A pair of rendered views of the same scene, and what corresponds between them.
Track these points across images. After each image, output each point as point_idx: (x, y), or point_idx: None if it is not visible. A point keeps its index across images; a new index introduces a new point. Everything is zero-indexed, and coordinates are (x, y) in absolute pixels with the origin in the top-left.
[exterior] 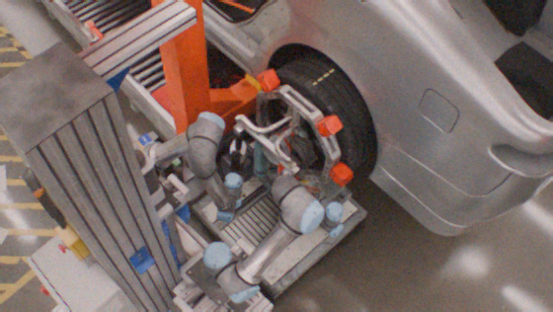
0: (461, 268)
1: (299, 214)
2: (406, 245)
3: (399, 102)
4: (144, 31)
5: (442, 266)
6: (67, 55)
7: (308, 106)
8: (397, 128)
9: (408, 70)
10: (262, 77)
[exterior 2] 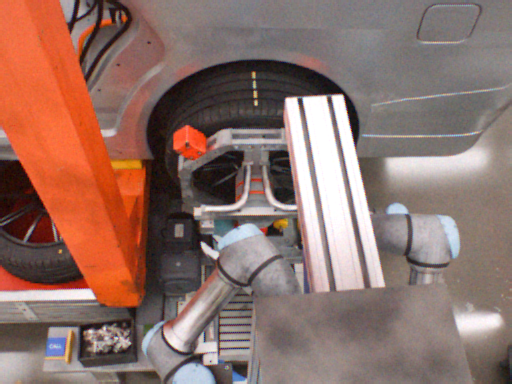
0: (447, 170)
1: (443, 242)
2: (383, 195)
3: (385, 48)
4: (339, 175)
5: (431, 183)
6: (306, 307)
7: (269, 133)
8: (387, 79)
9: (394, 3)
10: (186, 144)
